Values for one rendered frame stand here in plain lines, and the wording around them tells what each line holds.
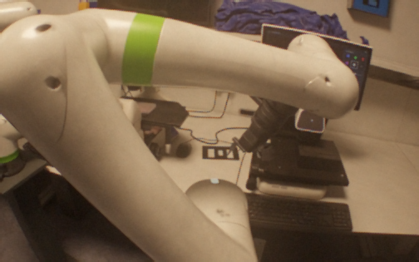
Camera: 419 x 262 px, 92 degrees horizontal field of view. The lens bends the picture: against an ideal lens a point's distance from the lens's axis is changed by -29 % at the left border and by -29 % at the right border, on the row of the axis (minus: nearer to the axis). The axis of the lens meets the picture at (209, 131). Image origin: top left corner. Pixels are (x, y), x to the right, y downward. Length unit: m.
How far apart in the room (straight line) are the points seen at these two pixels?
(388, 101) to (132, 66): 1.59
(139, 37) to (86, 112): 0.16
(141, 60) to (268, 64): 0.18
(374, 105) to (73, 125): 1.65
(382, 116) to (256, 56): 1.46
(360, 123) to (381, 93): 0.24
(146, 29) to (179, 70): 0.08
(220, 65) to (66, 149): 0.24
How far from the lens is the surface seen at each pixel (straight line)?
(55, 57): 0.25
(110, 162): 0.26
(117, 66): 0.38
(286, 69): 0.41
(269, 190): 1.01
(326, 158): 1.02
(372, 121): 1.78
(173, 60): 0.37
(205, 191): 0.53
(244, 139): 0.68
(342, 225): 0.98
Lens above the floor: 1.38
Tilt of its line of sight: 26 degrees down
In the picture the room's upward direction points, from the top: 4 degrees clockwise
